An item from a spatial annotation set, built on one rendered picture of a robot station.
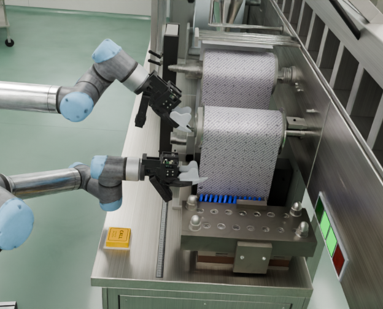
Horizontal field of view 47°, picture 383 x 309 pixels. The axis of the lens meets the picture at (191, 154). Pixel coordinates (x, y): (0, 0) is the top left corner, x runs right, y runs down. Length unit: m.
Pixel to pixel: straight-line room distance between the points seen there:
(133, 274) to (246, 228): 0.36
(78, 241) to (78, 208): 0.31
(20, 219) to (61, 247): 1.60
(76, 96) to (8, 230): 0.37
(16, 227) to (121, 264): 0.37
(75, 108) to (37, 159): 2.38
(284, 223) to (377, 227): 0.51
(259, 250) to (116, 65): 0.66
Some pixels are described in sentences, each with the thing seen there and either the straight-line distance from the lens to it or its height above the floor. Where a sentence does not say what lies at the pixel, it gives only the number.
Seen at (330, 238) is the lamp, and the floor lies 1.19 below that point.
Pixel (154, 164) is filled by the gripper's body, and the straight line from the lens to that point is 1.37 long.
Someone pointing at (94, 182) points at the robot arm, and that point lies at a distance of 1.47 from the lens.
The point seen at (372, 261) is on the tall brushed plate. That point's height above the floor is 1.30.
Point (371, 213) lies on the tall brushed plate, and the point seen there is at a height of 1.36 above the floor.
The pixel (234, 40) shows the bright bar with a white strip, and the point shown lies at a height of 1.45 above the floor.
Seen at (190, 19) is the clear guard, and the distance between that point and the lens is 2.26.
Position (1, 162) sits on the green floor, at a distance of 3.57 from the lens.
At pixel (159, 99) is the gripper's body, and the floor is 1.36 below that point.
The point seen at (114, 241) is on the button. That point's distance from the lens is 1.43.
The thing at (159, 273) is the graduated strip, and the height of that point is 0.90.
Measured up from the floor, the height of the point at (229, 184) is 1.08.
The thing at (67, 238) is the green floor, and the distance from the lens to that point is 2.81.
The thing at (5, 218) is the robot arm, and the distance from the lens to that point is 1.14.
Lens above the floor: 1.91
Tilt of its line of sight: 32 degrees down
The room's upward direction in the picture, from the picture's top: 5 degrees clockwise
